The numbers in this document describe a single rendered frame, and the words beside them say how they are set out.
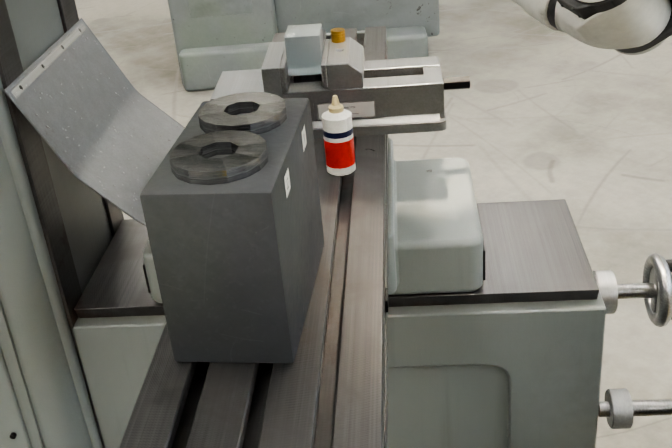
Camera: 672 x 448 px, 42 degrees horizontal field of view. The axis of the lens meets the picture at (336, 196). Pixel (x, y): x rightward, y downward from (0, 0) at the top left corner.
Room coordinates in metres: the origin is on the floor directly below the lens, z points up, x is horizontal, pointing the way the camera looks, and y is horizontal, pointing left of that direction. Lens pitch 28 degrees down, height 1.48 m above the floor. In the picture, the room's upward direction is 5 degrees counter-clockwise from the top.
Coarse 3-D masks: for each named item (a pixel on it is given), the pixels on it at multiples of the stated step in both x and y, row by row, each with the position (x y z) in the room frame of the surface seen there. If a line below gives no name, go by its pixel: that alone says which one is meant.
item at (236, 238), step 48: (240, 96) 0.86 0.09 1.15; (192, 144) 0.75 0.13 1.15; (240, 144) 0.74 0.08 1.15; (288, 144) 0.76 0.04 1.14; (144, 192) 0.68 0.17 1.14; (192, 192) 0.68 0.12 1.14; (240, 192) 0.67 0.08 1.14; (288, 192) 0.72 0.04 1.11; (192, 240) 0.67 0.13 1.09; (240, 240) 0.67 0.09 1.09; (288, 240) 0.70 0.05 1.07; (192, 288) 0.67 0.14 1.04; (240, 288) 0.67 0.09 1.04; (288, 288) 0.68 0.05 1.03; (192, 336) 0.68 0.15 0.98; (240, 336) 0.67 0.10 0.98; (288, 336) 0.66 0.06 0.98
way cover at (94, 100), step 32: (32, 64) 1.17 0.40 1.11; (64, 64) 1.24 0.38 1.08; (96, 64) 1.33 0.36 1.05; (32, 96) 1.11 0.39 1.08; (64, 96) 1.18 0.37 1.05; (96, 96) 1.26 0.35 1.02; (128, 96) 1.34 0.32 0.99; (64, 128) 1.13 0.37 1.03; (96, 128) 1.19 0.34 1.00; (128, 128) 1.26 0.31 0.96; (160, 128) 1.32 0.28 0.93; (64, 160) 1.07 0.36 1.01; (96, 160) 1.13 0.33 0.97; (128, 160) 1.18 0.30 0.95; (160, 160) 1.23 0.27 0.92; (96, 192) 1.06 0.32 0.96; (128, 192) 1.11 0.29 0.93
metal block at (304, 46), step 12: (312, 24) 1.29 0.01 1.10; (288, 36) 1.24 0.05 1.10; (300, 36) 1.23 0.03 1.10; (312, 36) 1.23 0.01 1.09; (288, 48) 1.23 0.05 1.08; (300, 48) 1.23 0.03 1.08; (312, 48) 1.23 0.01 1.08; (288, 60) 1.23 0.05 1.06; (300, 60) 1.23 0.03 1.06; (312, 60) 1.23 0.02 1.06; (288, 72) 1.23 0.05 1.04; (300, 72) 1.23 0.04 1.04; (312, 72) 1.23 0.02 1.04
